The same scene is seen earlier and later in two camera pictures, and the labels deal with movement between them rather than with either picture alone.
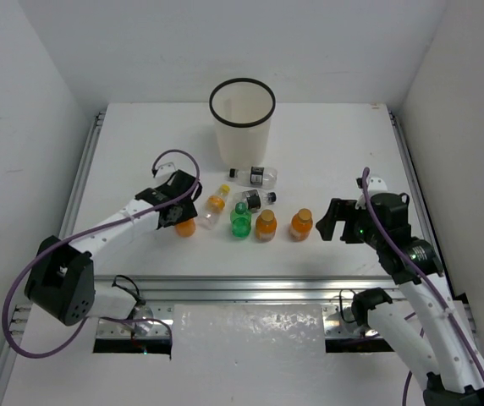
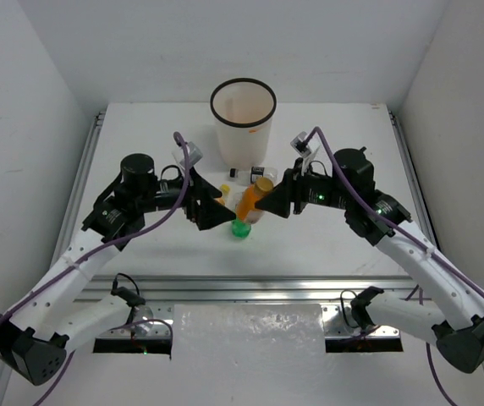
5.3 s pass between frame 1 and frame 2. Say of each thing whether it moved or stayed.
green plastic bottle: stayed
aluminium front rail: stayed
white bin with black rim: stayed
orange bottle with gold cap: moved
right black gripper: moved
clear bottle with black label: stayed
